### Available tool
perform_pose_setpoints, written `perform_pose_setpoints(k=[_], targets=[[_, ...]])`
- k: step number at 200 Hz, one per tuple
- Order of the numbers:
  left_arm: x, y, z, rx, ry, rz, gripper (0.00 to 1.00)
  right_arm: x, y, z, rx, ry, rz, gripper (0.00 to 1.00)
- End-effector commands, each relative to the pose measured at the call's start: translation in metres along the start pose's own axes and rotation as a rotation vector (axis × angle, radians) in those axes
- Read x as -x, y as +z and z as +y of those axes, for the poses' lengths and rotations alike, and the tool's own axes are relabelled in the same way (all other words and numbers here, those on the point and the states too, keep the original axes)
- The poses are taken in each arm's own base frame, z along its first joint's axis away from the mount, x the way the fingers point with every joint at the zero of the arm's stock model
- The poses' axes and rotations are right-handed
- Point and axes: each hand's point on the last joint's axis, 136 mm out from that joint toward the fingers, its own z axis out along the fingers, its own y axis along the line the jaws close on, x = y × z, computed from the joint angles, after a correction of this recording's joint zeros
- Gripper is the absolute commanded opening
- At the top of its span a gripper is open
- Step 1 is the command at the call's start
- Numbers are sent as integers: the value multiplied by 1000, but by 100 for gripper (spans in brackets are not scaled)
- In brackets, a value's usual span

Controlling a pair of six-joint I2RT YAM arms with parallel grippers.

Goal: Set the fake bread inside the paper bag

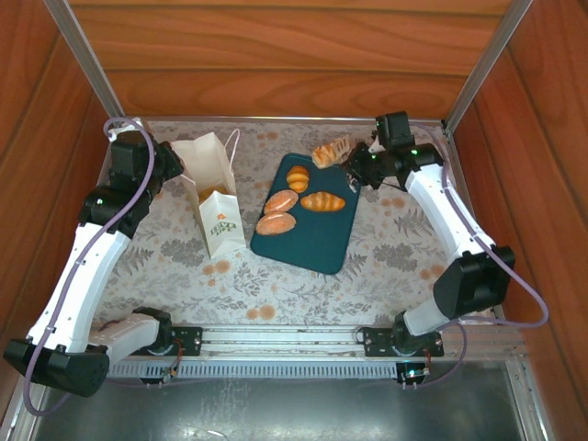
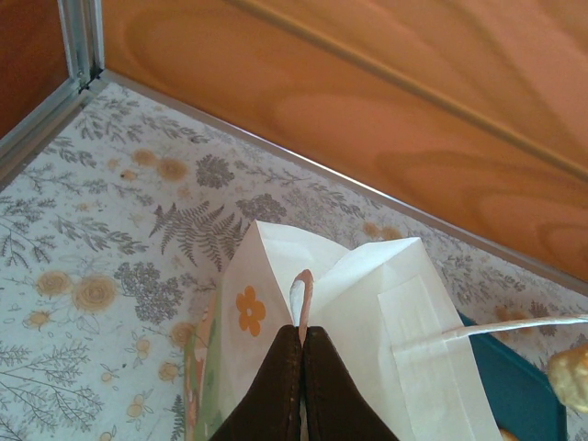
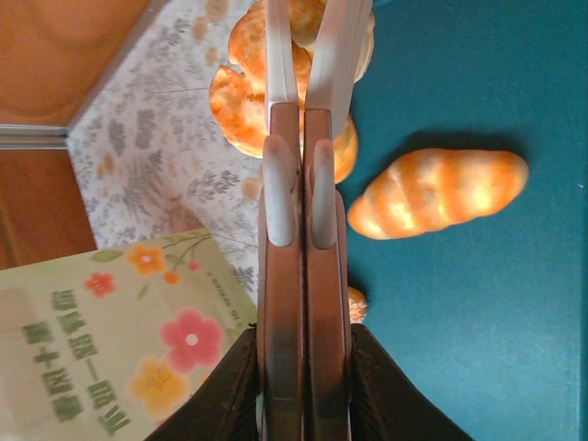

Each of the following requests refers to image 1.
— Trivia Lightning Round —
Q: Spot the ridged tan croissant bread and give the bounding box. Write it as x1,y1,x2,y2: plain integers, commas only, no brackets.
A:
311,141,345,170

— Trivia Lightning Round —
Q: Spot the long striped orange loaf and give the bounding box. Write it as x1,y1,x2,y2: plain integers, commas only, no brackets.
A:
300,191,346,213

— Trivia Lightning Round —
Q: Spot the spiral yellow bun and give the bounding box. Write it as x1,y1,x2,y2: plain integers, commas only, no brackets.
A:
285,164,311,194

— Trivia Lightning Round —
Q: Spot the sugar-coated oval bread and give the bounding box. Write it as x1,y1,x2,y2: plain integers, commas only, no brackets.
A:
263,188,300,215
254,210,298,237

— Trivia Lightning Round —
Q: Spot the glazed round golden bun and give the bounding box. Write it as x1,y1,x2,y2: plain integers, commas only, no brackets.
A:
198,186,230,203

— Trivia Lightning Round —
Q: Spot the white paper bag green print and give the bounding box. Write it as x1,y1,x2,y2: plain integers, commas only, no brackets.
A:
169,128,247,261

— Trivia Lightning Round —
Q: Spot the dark teal tray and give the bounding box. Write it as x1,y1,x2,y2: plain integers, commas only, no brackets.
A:
249,153,363,276

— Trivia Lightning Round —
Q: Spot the thin aluminium table edge strip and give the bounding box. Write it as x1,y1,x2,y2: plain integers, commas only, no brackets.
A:
122,115,446,126

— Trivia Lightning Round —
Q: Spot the floral tablecloth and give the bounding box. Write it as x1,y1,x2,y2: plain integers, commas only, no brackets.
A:
98,119,465,328

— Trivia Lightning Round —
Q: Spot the small board with green light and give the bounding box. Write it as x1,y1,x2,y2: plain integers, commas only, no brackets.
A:
395,361,433,390

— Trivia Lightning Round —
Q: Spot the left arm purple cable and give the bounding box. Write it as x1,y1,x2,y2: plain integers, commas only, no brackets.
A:
22,117,157,417

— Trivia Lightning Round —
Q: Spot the aluminium frame post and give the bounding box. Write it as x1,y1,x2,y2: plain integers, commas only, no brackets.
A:
443,0,537,133
43,0,126,121

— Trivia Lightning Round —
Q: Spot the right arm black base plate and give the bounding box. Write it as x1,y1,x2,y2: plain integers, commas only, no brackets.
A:
361,325,446,359

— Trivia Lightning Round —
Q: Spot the aluminium front frame rail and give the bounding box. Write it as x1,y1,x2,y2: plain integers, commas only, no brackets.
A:
91,321,527,362

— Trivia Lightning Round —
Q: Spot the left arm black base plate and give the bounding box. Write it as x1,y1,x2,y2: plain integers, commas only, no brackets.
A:
170,324,204,357

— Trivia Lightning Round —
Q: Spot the small board with wires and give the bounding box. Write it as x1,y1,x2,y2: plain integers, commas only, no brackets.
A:
158,356,185,382

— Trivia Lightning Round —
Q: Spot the slotted grey cable duct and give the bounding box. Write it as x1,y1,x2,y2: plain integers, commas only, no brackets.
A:
107,359,401,380

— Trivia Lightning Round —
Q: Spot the aluminium side rail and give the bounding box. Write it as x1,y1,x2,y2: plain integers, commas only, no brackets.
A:
0,380,47,441
503,356,555,441

